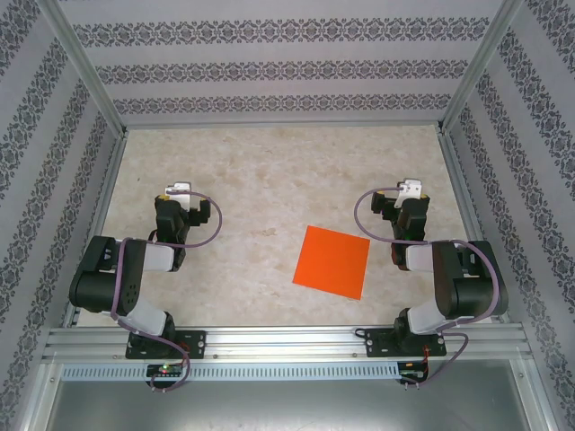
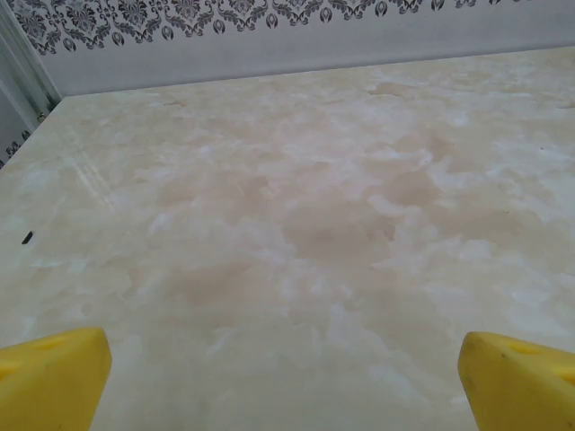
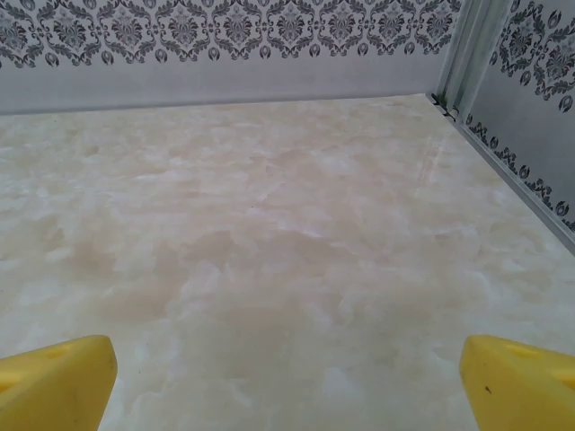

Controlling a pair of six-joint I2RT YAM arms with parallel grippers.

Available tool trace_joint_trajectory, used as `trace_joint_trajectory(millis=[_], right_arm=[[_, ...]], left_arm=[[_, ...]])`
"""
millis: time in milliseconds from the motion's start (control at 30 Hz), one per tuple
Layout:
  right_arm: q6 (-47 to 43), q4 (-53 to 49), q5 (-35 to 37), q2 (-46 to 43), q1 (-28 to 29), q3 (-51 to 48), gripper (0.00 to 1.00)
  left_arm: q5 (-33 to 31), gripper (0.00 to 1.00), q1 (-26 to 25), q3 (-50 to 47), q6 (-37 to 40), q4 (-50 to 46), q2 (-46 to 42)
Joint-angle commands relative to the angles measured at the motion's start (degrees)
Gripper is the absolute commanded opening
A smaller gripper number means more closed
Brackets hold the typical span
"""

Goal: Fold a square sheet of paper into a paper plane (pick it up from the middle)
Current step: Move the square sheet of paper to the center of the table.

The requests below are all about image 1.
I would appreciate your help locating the orange paper sheet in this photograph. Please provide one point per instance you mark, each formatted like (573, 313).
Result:
(332, 262)

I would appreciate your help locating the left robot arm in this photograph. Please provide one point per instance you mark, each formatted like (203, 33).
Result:
(99, 278)

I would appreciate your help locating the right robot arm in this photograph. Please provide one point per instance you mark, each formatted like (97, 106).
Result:
(471, 287)

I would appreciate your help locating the grey metal sheet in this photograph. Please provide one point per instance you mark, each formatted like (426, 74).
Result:
(278, 408)

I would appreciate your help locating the circuit board with green light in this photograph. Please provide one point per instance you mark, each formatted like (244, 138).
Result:
(164, 370)

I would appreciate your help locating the small dark circuit board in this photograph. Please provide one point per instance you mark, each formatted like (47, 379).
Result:
(411, 373)

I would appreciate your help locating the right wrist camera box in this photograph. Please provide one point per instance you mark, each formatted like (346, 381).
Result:
(411, 186)

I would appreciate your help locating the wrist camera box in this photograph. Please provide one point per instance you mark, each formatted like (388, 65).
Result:
(182, 187)
(411, 186)

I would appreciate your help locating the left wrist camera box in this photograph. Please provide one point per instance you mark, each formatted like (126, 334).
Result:
(182, 187)

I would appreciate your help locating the right aluminium side rail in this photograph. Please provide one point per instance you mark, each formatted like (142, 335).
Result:
(470, 215)

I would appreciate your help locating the aluminium side rail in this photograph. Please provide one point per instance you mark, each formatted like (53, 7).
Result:
(470, 215)
(98, 224)

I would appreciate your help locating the left aluminium side rail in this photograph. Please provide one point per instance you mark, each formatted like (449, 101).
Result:
(98, 224)

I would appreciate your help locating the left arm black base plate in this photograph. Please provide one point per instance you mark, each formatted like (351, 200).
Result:
(195, 341)

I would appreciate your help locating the aluminium rail along wall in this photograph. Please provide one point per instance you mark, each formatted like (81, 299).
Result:
(283, 124)

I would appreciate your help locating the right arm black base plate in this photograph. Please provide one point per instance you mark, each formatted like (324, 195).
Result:
(379, 343)

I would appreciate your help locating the right aluminium frame post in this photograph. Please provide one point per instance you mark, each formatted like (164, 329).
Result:
(477, 67)

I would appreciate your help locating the aluminium frame post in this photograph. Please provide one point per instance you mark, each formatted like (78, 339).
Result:
(83, 67)
(477, 67)

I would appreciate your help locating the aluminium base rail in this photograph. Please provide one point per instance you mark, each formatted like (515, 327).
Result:
(278, 341)

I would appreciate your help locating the left aluminium frame post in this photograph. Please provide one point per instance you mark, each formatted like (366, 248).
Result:
(83, 67)

